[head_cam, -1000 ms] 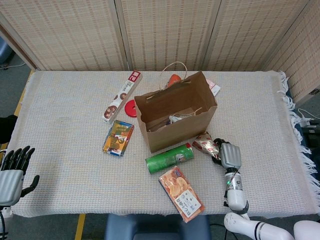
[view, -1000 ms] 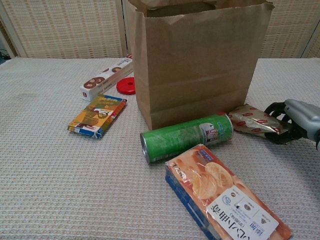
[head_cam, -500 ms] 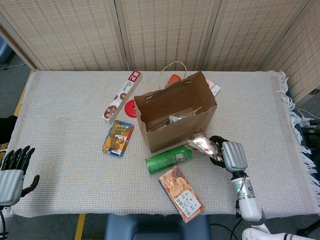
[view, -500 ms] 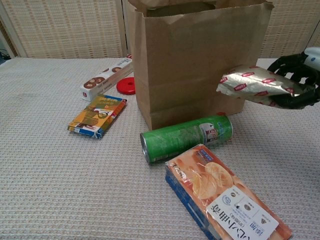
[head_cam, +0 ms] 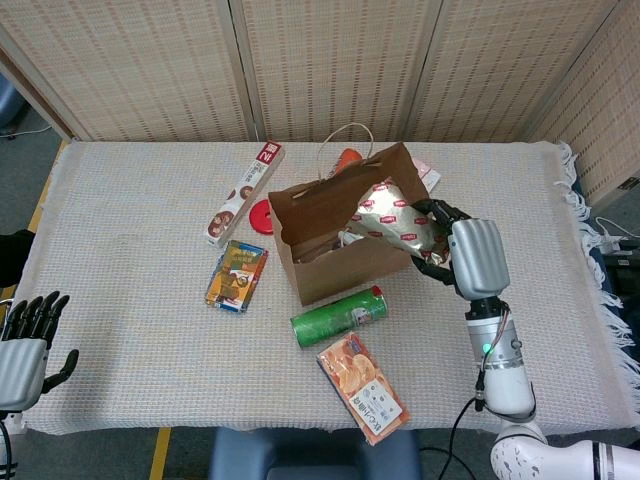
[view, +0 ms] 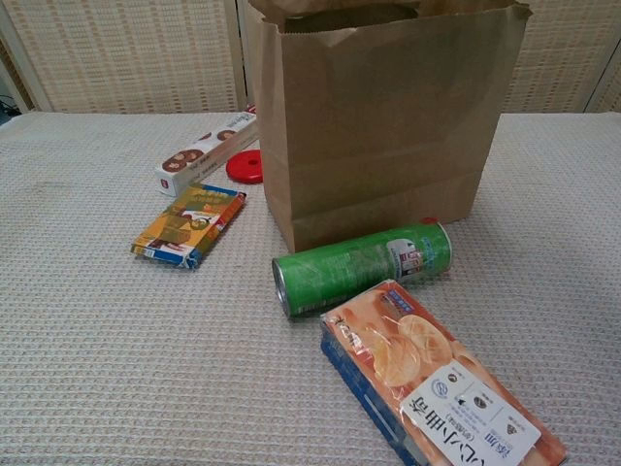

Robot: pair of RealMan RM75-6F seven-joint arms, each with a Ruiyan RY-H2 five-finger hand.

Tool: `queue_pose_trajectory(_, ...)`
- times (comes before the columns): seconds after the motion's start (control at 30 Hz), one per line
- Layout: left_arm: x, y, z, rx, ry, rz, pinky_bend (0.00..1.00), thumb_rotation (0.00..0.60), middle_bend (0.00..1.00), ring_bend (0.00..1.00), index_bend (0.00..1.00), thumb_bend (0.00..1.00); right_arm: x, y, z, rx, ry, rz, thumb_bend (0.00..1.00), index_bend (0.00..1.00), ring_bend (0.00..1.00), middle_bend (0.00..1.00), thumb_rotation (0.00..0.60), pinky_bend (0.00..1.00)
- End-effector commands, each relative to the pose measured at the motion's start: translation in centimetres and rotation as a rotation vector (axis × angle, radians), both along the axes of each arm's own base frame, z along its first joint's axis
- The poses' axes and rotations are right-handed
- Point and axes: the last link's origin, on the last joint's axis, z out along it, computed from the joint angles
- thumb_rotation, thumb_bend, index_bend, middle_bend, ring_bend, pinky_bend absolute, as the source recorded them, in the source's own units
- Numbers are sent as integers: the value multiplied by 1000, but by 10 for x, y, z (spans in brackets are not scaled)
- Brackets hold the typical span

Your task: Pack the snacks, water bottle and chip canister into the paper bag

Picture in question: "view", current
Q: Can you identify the red round disc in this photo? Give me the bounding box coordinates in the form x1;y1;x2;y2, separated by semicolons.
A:
225;149;266;185

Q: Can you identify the long white cookie box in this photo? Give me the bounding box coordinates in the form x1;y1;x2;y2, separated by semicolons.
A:
154;104;261;198

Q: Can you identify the brown paper shopping bag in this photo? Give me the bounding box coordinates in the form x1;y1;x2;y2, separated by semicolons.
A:
242;0;534;253

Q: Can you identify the orange cookie box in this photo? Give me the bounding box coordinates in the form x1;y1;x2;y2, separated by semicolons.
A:
318;279;570;466

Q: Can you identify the yellow colourful snack packet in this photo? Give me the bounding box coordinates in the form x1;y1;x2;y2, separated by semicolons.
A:
130;182;247;271

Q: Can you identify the green chips can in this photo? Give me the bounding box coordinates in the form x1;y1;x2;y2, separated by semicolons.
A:
271;216;455;319

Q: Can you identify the beige woven tablecloth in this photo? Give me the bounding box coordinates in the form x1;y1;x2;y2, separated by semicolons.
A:
0;111;621;466

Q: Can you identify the woven folding screen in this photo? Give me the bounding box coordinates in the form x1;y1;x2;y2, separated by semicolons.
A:
0;0;621;116

